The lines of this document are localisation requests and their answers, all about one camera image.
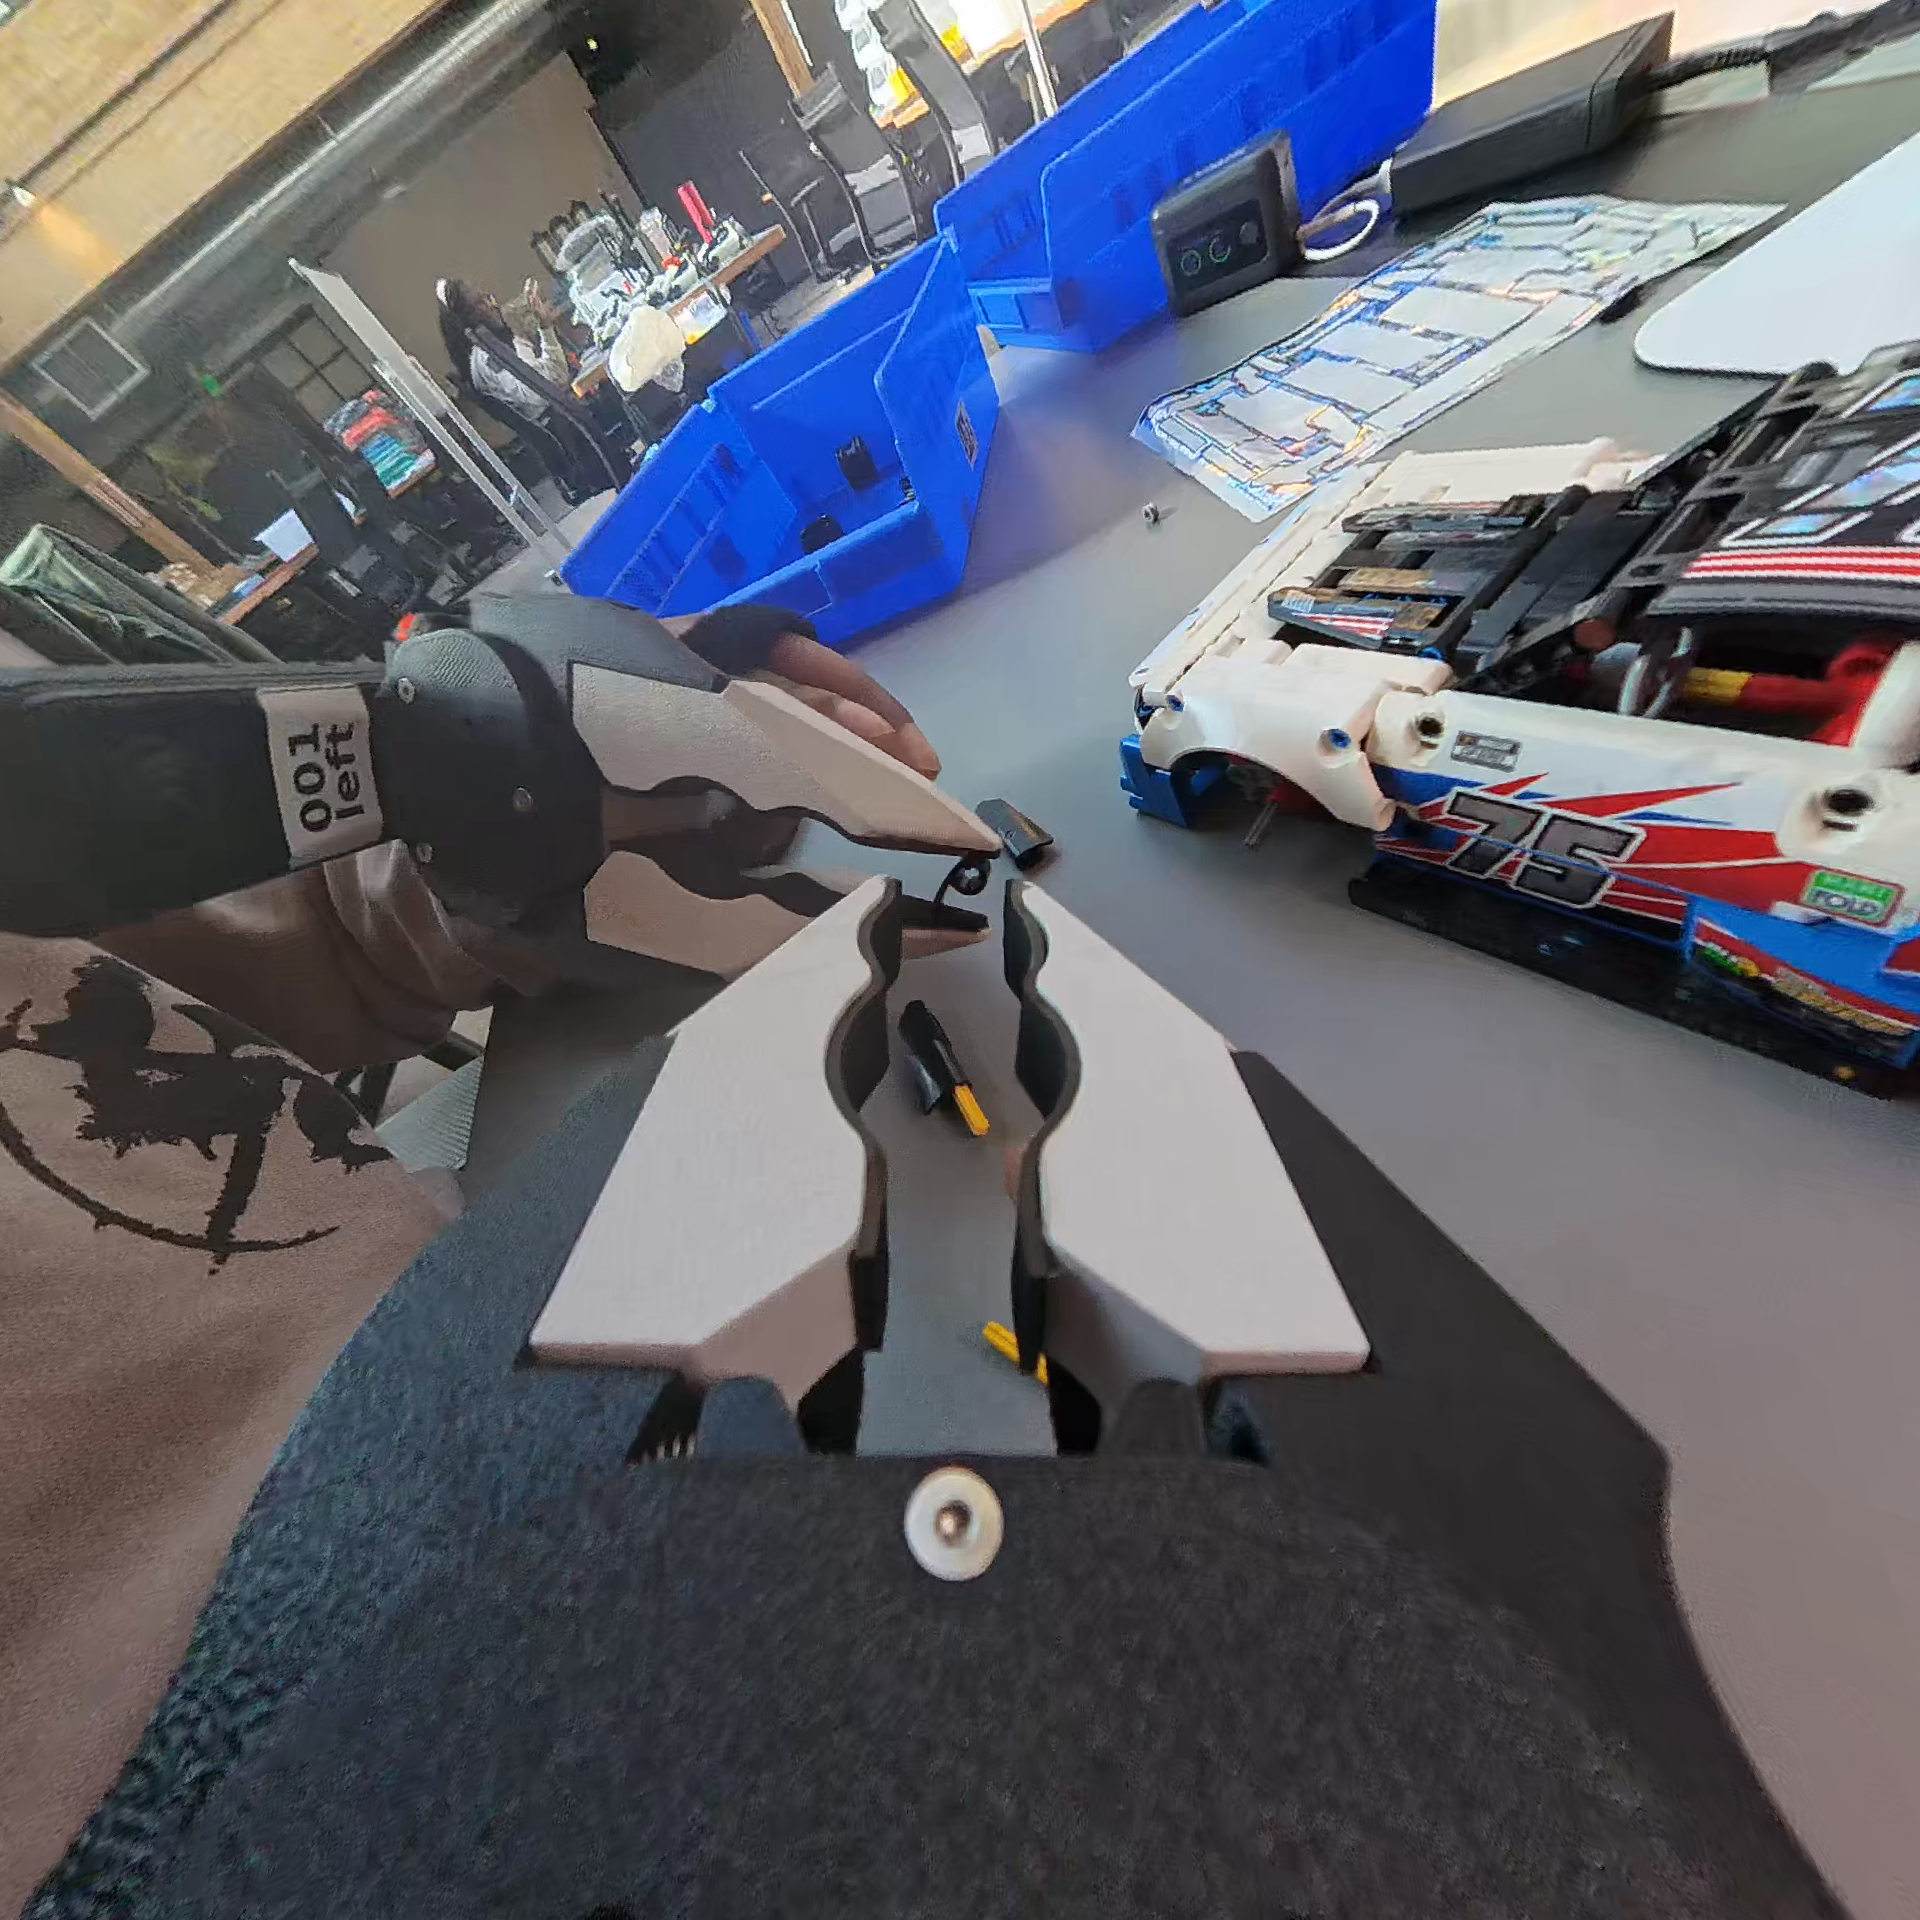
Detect long blue plastic bin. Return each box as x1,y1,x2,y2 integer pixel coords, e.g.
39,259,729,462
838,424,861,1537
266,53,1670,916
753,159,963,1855
932,0,1440,356

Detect brick-built toy race car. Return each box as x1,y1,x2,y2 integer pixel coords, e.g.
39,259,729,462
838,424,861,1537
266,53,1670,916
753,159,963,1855
1114,345,1920,1104

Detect white stand with base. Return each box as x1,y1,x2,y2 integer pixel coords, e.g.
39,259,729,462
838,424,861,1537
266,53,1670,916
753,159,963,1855
1631,124,1920,382

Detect white partition stand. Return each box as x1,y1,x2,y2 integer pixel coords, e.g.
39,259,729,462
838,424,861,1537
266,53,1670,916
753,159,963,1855
289,259,582,551

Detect grey ceiling duct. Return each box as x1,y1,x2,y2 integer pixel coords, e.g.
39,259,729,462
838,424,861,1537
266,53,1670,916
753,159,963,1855
0,0,636,369

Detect person's left hand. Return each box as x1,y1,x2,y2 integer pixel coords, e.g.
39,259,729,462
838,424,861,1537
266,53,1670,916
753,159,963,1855
758,637,941,780

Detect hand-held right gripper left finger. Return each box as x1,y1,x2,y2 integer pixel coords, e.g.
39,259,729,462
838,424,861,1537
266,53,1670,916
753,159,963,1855
525,878,900,1428

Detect black adapter cable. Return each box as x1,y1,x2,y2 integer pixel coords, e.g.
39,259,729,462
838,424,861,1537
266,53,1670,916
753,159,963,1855
1647,0,1920,94

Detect dark green jacket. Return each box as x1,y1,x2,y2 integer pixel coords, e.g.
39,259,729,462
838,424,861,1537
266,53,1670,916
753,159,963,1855
0,526,266,673

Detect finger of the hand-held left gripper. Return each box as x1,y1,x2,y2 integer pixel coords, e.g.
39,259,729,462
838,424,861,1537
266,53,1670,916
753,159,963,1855
585,840,994,993
576,660,1000,857

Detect black toy axle connector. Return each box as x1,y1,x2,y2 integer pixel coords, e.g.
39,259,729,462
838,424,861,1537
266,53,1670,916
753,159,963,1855
897,1000,969,1116

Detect holographic sticker sheet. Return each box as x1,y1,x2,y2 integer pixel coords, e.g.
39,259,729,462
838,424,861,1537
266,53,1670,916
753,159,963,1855
1129,197,1787,522

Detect blue plastic bin with divider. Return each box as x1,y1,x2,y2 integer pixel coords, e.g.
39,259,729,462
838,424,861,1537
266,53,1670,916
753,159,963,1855
559,236,1000,655

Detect person's beige hoodie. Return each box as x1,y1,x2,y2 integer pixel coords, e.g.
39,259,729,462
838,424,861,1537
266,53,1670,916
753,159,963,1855
0,901,470,1916

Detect black device with round displays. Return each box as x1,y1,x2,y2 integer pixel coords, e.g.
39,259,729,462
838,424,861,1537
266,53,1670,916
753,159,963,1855
1152,131,1305,323

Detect black power adapter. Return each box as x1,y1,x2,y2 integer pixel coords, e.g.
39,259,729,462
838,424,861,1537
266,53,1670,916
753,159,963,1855
1389,15,1674,217

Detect black office chair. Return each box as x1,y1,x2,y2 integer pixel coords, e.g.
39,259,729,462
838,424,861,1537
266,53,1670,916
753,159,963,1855
873,0,1000,169
789,65,923,267
449,303,637,503

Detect colourful stacked cloths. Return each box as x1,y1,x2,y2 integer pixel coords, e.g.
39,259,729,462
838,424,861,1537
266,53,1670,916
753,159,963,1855
336,383,436,495

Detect person's left forearm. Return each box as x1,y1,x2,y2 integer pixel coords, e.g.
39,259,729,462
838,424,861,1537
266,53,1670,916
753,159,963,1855
91,840,604,1071

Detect cluttered wooden table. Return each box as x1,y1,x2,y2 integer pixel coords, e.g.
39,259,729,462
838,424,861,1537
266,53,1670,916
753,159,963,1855
513,207,789,400

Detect wall air vent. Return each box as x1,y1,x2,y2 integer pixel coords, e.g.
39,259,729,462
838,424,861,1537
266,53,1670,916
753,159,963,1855
27,323,153,424

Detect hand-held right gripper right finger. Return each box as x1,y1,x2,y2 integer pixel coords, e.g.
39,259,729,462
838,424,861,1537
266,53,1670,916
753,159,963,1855
1000,882,1370,1428

